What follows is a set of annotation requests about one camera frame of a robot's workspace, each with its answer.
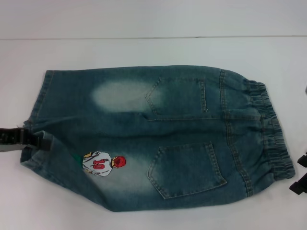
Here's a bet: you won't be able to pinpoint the blue denim shorts with print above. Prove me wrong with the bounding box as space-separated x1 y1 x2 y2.
19 68 297 218

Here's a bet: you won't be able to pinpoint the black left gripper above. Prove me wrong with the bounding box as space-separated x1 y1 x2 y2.
0 127 53 153

